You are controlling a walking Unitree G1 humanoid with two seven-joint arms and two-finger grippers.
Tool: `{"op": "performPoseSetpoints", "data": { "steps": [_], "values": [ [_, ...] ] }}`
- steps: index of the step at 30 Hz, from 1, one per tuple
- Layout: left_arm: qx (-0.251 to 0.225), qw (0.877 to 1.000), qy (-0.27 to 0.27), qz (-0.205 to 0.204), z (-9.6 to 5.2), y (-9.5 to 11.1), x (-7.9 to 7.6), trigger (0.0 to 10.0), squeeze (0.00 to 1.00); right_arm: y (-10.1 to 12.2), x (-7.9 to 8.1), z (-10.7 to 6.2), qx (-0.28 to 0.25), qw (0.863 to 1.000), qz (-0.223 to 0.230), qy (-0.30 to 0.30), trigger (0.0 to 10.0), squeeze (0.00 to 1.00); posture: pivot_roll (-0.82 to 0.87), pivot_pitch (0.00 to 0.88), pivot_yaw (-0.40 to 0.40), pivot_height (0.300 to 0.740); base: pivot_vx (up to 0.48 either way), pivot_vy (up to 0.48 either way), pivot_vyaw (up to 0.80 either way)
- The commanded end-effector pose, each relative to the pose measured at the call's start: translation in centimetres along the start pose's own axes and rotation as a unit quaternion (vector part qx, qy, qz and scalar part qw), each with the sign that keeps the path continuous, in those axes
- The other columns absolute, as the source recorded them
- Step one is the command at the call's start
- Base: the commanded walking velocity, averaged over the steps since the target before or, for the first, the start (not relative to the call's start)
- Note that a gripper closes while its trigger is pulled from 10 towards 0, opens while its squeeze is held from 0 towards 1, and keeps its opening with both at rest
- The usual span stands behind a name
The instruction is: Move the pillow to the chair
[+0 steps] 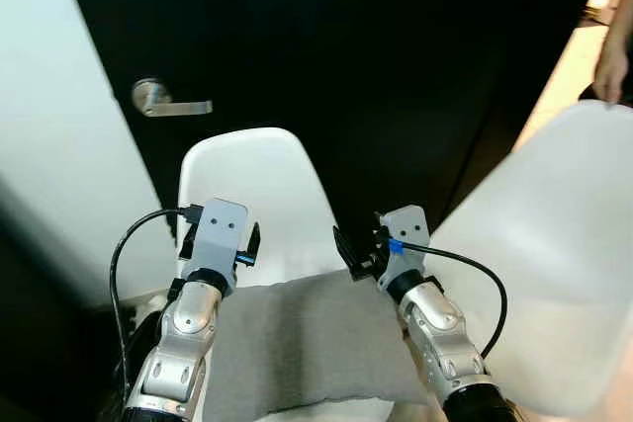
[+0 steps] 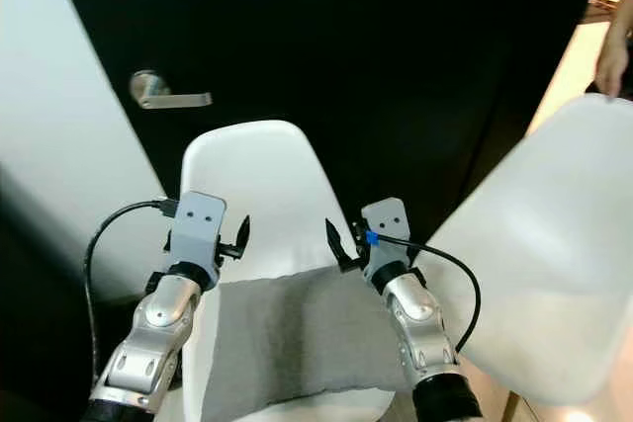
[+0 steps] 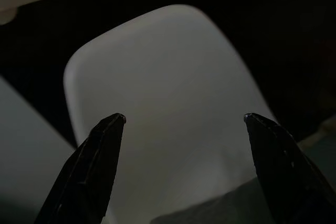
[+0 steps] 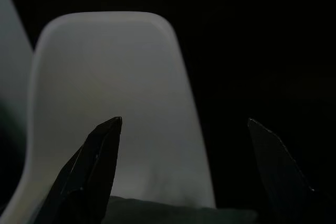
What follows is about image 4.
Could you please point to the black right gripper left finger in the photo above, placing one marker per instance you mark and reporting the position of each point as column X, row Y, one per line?
column 89, row 171

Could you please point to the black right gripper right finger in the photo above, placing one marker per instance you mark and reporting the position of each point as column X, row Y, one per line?
column 283, row 182

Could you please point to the white plastic chair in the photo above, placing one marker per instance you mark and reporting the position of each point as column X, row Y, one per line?
column 105, row 77
column 10, row 51

